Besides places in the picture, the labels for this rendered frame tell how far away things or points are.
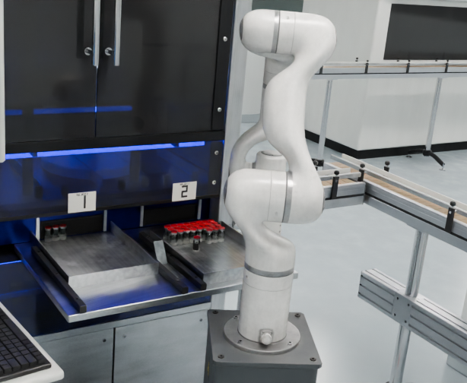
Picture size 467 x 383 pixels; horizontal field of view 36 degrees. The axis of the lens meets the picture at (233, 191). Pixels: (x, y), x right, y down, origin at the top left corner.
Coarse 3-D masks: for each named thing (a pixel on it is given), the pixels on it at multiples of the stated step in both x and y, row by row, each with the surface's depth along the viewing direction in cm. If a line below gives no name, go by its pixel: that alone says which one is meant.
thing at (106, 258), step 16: (112, 224) 229; (32, 240) 216; (64, 240) 221; (80, 240) 222; (96, 240) 223; (112, 240) 224; (128, 240) 220; (48, 256) 204; (64, 256) 210; (80, 256) 211; (96, 256) 212; (112, 256) 213; (128, 256) 214; (144, 256) 211; (64, 272) 193; (80, 272) 201; (96, 272) 194; (112, 272) 197; (128, 272) 199; (144, 272) 202
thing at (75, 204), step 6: (84, 192) 214; (90, 192) 215; (72, 198) 212; (78, 198) 213; (90, 198) 215; (72, 204) 213; (78, 204) 214; (90, 204) 216; (72, 210) 213; (78, 210) 214; (84, 210) 216
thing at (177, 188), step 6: (174, 186) 229; (180, 186) 231; (192, 186) 233; (174, 192) 230; (180, 192) 231; (186, 192) 232; (192, 192) 234; (174, 198) 231; (180, 198) 232; (186, 198) 233; (192, 198) 234
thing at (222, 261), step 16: (224, 224) 238; (224, 240) 232; (240, 240) 230; (176, 256) 212; (192, 256) 218; (208, 256) 219; (224, 256) 220; (240, 256) 221; (208, 272) 200; (224, 272) 203; (240, 272) 206
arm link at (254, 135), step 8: (264, 88) 191; (256, 128) 195; (240, 136) 199; (248, 136) 195; (256, 136) 194; (264, 136) 194; (240, 144) 196; (248, 144) 195; (232, 152) 199; (240, 152) 196; (232, 160) 198; (240, 160) 197; (232, 168) 199; (240, 168) 198; (248, 168) 200
